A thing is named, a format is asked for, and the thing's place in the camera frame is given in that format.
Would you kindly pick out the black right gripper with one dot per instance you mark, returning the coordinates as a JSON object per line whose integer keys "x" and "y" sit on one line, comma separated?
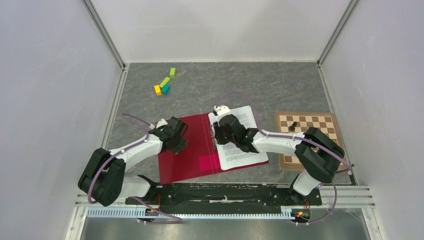
{"x": 218, "y": 134}

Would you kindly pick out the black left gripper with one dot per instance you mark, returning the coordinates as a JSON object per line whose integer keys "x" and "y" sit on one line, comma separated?
{"x": 181, "y": 146}

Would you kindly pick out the printed text paper sheet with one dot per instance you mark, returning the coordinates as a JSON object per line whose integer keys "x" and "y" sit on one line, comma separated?
{"x": 229, "y": 156}

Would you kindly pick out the red clip file folder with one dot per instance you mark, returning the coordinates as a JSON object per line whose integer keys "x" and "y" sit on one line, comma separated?
{"x": 198, "y": 159}

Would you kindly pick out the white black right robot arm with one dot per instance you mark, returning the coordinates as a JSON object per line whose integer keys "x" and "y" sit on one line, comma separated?
{"x": 320, "y": 156}

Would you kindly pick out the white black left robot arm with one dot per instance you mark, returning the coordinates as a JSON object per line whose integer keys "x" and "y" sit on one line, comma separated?
{"x": 104, "y": 178}

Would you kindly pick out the orange yellow block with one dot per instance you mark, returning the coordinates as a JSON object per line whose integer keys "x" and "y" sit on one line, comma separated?
{"x": 158, "y": 90}

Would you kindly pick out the teal block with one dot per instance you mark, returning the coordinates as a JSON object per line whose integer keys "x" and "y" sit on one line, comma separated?
{"x": 165, "y": 89}

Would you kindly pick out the black chess piece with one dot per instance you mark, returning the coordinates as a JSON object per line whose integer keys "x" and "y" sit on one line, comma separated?
{"x": 293, "y": 126}

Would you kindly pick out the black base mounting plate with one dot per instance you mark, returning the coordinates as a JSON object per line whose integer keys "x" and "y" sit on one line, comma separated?
{"x": 174, "y": 194}

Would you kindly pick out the light green block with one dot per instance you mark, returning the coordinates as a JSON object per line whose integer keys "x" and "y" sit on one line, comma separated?
{"x": 172, "y": 72}

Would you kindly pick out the wooden chessboard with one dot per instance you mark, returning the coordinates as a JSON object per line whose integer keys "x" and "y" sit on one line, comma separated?
{"x": 326, "y": 122}

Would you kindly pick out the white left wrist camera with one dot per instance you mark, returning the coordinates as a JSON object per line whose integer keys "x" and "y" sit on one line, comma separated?
{"x": 160, "y": 123}

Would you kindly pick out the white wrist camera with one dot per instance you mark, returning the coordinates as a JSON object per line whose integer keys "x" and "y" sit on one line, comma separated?
{"x": 160, "y": 123}
{"x": 221, "y": 111}

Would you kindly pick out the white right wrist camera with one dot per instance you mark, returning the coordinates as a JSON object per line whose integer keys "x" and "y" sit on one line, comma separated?
{"x": 221, "y": 111}

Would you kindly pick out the aluminium frame rail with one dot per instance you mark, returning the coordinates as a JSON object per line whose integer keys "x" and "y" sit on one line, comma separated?
{"x": 327, "y": 198}

